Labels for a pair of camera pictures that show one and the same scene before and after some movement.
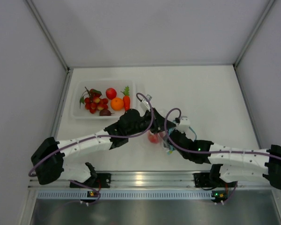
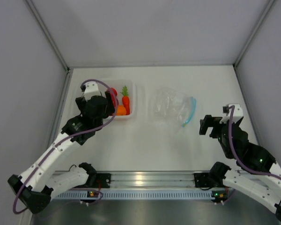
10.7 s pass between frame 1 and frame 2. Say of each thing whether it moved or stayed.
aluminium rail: stayed
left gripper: moved
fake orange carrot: stayed
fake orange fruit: moved
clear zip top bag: moved
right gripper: moved
